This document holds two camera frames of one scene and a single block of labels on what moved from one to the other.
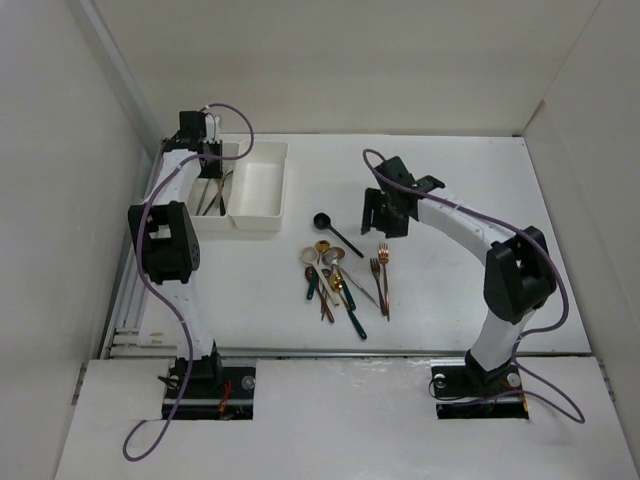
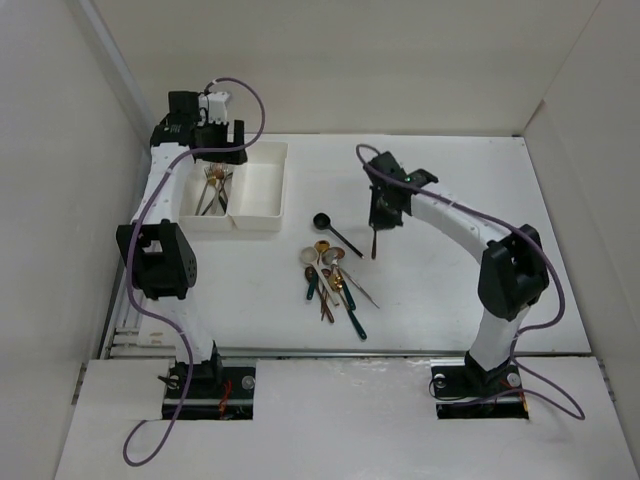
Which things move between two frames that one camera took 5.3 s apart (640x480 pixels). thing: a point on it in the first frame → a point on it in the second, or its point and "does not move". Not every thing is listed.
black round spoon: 322,221 does not move
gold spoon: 321,246 does not move
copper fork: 376,270 → 374,244
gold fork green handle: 220,182 → 210,173
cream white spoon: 310,255 does not move
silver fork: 203,196 does not move
